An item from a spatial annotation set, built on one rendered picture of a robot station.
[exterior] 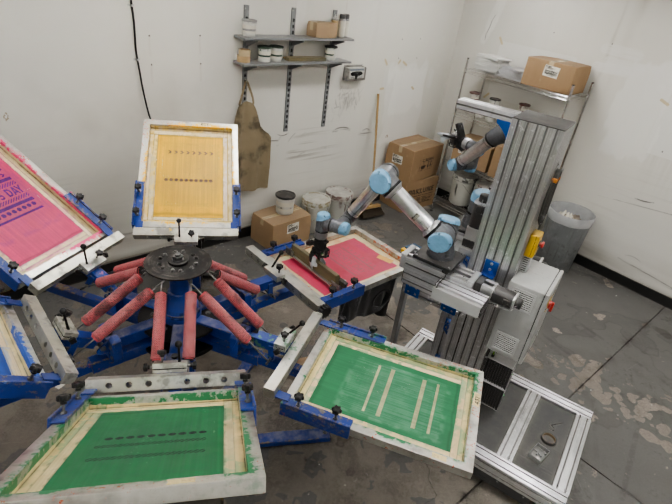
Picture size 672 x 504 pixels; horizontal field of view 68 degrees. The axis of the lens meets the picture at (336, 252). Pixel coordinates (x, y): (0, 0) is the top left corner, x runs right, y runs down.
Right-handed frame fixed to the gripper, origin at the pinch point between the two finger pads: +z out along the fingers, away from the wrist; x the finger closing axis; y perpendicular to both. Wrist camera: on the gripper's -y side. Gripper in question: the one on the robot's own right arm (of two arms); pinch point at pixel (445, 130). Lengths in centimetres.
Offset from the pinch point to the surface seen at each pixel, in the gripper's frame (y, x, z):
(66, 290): 42, -245, 1
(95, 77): -24, -194, 154
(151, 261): 9, -205, -45
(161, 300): 16, -207, -66
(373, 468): 153, -118, -105
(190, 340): 26, -201, -85
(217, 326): 41, -185, -65
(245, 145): 56, -82, 175
